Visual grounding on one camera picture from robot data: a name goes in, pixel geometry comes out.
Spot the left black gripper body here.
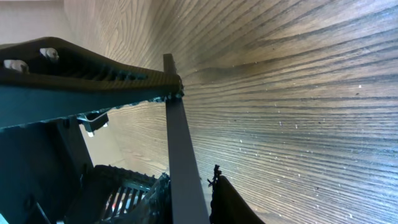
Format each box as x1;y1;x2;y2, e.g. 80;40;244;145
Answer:
1;118;108;223

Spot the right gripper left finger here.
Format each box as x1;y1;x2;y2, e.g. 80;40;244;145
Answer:
65;165;173;224

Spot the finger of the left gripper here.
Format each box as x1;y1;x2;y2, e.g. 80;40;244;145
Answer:
1;37;183;128

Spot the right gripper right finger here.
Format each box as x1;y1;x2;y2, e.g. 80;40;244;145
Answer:
208;164;265;224

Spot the Samsung Galaxy smartphone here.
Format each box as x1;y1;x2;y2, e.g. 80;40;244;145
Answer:
162;53;211;224

